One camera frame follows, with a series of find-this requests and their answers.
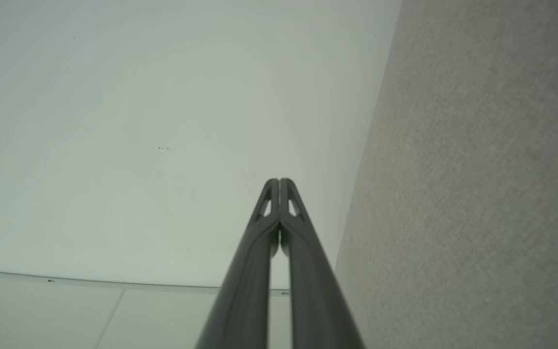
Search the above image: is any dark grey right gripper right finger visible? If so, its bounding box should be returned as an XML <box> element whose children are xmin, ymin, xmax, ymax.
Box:
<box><xmin>279</xmin><ymin>178</ymin><xmax>366</xmax><ymax>349</ymax></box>

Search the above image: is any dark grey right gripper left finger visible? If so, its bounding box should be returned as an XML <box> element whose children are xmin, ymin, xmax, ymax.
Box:
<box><xmin>195</xmin><ymin>178</ymin><xmax>280</xmax><ymax>349</ymax></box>

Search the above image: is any grey fabric sofa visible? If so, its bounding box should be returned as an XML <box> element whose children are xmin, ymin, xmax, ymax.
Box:
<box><xmin>334</xmin><ymin>0</ymin><xmax>558</xmax><ymax>349</ymax></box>

